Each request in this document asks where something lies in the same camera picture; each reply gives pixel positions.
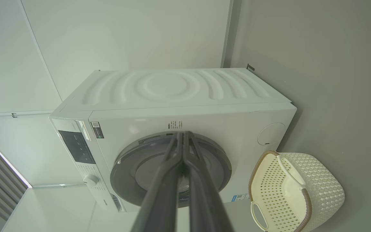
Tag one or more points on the dark round washer door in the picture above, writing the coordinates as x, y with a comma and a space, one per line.
130, 170

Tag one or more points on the cream perforated laundry basket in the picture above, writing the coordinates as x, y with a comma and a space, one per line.
317, 193

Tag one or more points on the white front-load washing machine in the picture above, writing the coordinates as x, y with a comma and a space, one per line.
172, 87

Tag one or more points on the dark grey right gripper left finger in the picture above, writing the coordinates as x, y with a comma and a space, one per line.
163, 199

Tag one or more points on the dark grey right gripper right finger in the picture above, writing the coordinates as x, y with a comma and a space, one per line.
204, 206

